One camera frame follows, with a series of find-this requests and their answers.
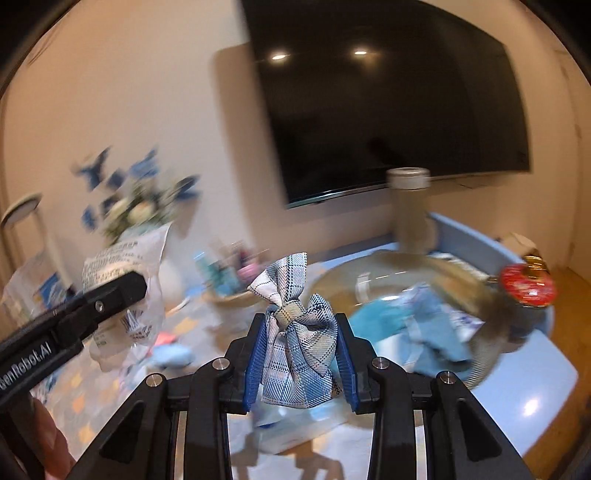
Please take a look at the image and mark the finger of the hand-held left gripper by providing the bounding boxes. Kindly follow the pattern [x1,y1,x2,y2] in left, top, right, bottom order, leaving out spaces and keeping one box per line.
[51,271,148,344]

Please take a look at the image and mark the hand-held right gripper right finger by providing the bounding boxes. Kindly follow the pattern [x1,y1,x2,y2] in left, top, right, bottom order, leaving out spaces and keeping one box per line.
[333,313,522,480]

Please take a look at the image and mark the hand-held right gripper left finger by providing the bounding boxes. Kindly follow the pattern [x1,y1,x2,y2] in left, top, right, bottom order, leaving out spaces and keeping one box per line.
[76,310,269,480]

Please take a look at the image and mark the plaid fabric bow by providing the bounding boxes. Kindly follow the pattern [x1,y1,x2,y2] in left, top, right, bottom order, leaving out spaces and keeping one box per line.
[247,251,340,408]

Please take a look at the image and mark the clear printed plastic bag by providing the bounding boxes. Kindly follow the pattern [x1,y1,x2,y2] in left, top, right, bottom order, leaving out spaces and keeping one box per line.
[82,222,174,374]

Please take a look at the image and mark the teal towel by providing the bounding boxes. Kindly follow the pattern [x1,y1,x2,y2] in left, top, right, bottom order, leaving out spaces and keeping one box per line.
[348,300,411,340]

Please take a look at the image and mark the blue-grey cloth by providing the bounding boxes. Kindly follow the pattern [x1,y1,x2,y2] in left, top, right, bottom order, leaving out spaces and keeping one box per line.
[402,286,474,377]

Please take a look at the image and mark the clear glass bowl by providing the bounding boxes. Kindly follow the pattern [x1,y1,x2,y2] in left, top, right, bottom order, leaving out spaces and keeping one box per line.
[305,251,513,388]

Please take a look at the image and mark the person's left hand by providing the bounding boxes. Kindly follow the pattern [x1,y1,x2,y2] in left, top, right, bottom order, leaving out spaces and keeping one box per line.
[9,397,77,476]

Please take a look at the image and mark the row of upright books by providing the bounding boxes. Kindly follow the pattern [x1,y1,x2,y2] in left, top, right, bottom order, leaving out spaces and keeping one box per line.
[4,258,77,319]

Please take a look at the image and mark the fan-patterned tablecloth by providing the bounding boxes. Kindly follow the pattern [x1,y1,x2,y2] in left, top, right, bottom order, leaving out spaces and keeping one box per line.
[28,268,379,480]

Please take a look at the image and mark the blue and white flower bouquet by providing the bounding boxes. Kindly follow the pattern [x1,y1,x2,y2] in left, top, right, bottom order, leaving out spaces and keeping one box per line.
[69,145,201,245]

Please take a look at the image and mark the basket of small items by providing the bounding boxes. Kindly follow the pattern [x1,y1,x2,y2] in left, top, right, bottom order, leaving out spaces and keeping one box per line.
[194,240,269,296]

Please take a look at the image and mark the white desk lamp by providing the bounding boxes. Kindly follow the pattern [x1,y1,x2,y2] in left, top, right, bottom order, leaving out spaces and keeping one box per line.
[0,193,49,296]

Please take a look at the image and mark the clear bottle white cap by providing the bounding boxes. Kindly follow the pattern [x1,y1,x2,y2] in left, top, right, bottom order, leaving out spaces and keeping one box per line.
[385,167,437,254]

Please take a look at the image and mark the black wall television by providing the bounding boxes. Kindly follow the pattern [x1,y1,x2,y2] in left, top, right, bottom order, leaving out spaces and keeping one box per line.
[240,0,532,209]

